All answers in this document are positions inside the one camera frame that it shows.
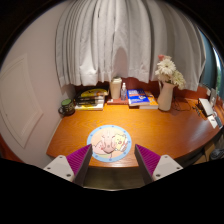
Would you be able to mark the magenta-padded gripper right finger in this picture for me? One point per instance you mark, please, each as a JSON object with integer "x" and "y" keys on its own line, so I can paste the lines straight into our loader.
{"x": 166, "y": 166}

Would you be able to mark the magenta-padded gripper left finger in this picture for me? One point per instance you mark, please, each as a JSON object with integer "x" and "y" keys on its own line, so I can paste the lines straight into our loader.
{"x": 58, "y": 166}

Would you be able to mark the pink computer mouse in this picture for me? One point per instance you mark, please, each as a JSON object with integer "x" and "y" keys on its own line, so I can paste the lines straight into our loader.
{"x": 106, "y": 143}

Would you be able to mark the round cartoon mouse pad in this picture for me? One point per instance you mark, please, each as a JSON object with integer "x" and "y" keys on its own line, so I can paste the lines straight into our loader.
{"x": 123, "y": 146}

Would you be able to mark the dark green mug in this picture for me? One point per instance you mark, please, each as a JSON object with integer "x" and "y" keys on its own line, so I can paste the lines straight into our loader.
{"x": 67, "y": 107}

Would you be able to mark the orange book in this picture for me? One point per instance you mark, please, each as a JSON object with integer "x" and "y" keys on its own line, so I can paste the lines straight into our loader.
{"x": 152, "y": 102}

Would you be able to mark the pale thick book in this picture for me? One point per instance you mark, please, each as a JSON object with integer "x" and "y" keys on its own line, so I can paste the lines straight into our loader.
{"x": 88, "y": 107}

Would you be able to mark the grey remote control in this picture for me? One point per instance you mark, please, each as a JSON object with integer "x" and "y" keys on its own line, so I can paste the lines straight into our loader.
{"x": 216, "y": 120}

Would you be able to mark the cream pitcher vase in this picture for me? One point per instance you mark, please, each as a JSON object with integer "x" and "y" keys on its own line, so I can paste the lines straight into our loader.
{"x": 165, "y": 98}

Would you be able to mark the white flat device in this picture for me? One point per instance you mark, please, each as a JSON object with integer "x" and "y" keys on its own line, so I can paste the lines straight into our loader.
{"x": 206, "y": 106}

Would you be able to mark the blue book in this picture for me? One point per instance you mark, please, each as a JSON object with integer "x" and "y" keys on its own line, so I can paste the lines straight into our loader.
{"x": 137, "y": 96}

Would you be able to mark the yellow black book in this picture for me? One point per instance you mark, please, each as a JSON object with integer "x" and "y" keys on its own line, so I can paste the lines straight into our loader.
{"x": 91, "y": 93}

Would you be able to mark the reddish brown book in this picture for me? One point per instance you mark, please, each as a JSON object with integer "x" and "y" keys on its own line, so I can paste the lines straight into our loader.
{"x": 116, "y": 101}

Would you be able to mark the clear pump bottle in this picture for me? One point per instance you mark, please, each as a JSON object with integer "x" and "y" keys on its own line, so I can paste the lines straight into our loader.
{"x": 123, "y": 94}

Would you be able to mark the cream tumbler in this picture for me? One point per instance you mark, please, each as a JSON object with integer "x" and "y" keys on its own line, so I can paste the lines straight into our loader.
{"x": 115, "y": 89}

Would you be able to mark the white flower bouquet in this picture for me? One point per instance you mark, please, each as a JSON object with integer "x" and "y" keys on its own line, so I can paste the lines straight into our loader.
{"x": 166, "y": 68}

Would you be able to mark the glass window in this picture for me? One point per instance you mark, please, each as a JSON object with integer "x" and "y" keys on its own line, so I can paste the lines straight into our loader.
{"x": 211, "y": 66}

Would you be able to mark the white curtain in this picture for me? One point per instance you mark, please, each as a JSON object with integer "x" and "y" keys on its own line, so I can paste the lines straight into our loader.
{"x": 126, "y": 40}

